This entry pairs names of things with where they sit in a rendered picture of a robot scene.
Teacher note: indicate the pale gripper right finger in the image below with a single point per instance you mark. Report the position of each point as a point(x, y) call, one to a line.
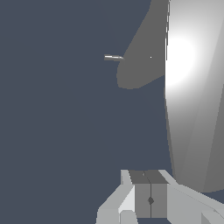
point(180, 204)

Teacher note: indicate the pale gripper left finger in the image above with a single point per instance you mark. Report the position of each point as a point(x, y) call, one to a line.
point(128, 201)

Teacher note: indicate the large white curved object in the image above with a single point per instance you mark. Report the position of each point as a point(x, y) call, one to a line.
point(195, 96)

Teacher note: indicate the small metal pin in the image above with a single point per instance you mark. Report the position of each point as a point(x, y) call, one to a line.
point(112, 57)

